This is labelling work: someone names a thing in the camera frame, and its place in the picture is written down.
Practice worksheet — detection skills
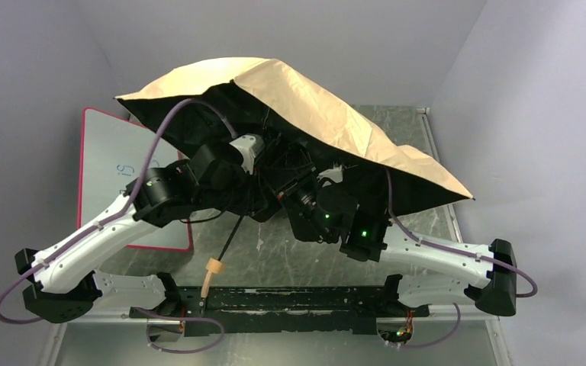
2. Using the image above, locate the beige folding umbrella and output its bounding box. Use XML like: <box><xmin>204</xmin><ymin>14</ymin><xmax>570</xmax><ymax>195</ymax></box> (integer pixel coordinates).
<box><xmin>118</xmin><ymin>57</ymin><xmax>471</xmax><ymax>216</ymax></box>

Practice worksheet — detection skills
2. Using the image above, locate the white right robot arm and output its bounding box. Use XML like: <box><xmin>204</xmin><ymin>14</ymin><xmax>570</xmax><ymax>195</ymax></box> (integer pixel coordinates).
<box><xmin>273</xmin><ymin>169</ymin><xmax>517</xmax><ymax>316</ymax></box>

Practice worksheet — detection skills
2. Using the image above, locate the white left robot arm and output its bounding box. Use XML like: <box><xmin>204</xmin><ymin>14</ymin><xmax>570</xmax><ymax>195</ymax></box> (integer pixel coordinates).
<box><xmin>15</xmin><ymin>139</ymin><xmax>264</xmax><ymax>323</ymax></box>

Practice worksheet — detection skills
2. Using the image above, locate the pink framed whiteboard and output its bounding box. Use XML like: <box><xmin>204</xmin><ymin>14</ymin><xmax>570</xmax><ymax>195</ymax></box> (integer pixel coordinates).
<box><xmin>77</xmin><ymin>108</ymin><xmax>193</xmax><ymax>252</ymax></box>

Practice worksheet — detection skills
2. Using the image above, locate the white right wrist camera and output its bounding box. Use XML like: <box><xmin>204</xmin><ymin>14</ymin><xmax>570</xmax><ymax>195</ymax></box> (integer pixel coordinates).
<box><xmin>317</xmin><ymin>165</ymin><xmax>343</xmax><ymax>185</ymax></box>

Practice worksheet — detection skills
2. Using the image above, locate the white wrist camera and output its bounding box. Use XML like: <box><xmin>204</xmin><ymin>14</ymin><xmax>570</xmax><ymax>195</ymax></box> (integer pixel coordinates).
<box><xmin>230</xmin><ymin>133</ymin><xmax>265</xmax><ymax>175</ymax></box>
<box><xmin>317</xmin><ymin>165</ymin><xmax>343</xmax><ymax>185</ymax></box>

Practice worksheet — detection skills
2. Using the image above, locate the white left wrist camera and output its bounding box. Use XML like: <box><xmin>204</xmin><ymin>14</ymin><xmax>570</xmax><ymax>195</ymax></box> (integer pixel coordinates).
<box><xmin>230</xmin><ymin>133</ymin><xmax>265</xmax><ymax>175</ymax></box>

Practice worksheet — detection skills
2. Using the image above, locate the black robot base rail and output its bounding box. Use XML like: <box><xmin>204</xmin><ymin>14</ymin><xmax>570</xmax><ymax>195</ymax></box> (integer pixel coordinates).
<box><xmin>152</xmin><ymin>284</ymin><xmax>430</xmax><ymax>337</ymax></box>

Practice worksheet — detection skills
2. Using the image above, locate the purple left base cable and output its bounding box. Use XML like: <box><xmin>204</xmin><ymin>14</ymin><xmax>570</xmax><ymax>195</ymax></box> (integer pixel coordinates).
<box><xmin>146</xmin><ymin>314</ymin><xmax>230</xmax><ymax>355</ymax></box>

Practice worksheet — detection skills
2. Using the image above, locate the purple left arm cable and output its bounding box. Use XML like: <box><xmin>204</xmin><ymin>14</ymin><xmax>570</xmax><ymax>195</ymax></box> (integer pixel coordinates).
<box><xmin>0</xmin><ymin>98</ymin><xmax>238</xmax><ymax>324</ymax></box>

